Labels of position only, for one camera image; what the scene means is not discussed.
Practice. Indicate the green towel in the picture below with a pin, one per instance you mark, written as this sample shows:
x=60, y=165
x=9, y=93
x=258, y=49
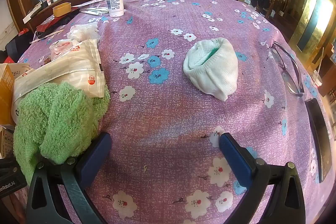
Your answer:
x=57, y=119

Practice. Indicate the wooden chopstick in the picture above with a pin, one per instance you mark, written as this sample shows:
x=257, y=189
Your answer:
x=47, y=35

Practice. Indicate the yellow plastic box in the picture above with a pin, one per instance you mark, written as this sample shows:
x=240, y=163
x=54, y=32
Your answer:
x=62, y=10

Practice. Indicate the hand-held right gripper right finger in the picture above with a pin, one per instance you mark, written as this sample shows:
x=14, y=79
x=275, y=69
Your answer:
x=233, y=158

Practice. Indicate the eyeglasses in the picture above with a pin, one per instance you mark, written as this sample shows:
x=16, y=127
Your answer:
x=290, y=82

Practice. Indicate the white striped plastic package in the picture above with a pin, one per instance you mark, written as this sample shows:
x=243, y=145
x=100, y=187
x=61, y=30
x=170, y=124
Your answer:
x=73, y=66

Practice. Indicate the dark red packet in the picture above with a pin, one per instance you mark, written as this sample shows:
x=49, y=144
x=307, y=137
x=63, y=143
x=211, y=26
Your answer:
x=50, y=24

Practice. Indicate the black phone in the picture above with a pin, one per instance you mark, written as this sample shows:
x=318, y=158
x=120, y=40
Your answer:
x=320, y=140

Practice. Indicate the purple floral tablecloth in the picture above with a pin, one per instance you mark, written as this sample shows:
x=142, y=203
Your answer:
x=170, y=108

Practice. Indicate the orange carton box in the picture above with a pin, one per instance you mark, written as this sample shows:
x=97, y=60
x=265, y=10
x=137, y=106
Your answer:
x=6, y=92

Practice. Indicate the white knitted cloth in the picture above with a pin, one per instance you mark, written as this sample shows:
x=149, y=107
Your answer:
x=210, y=77

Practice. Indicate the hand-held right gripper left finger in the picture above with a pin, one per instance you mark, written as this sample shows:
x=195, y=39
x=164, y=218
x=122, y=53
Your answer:
x=92, y=158

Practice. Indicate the silver foil sachet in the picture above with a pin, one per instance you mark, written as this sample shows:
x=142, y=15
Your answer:
x=94, y=11

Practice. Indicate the clear red-print plastic wrapper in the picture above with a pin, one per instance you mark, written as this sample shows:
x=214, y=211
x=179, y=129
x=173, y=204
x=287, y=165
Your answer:
x=61, y=48

